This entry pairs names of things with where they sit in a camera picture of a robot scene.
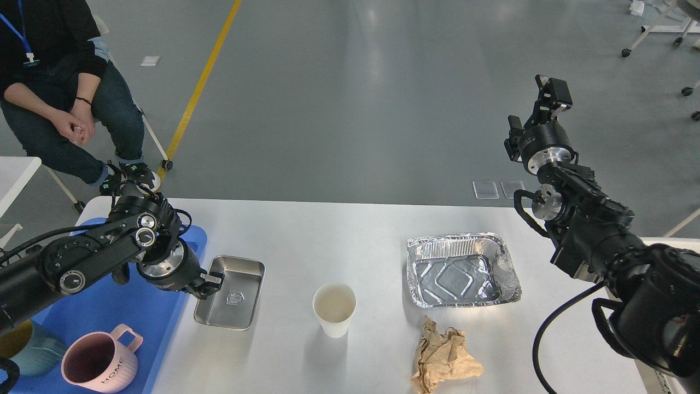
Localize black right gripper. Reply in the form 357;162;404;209
504;74;576;176

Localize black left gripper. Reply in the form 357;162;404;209
137;239;225;300

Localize small stainless steel tray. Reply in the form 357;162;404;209
194;255;265;330

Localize pink ribbed mug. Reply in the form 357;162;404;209
61;323;143;393

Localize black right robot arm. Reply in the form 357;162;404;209
504;74;699;393

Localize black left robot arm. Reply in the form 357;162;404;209
2;182;224;393

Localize clear floor plate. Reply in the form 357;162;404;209
500;180;523;200
472;180;500;200

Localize white paper cup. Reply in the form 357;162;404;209
312;282;357;338

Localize white wheeled chair base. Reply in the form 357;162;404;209
621;1;698;113

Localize aluminium foil tray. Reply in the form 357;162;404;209
406;232;522;309

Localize teal ceramic mug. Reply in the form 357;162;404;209
1;320;68;376

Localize person in dark clothes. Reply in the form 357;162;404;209
1;1;161;195

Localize white side table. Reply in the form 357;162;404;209
1;155;42;217

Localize white plastic bin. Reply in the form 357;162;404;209
634;237;699;393

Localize crumpled brown paper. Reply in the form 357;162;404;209
410;316;485;393

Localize grey office chair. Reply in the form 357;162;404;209
42;14;173;213

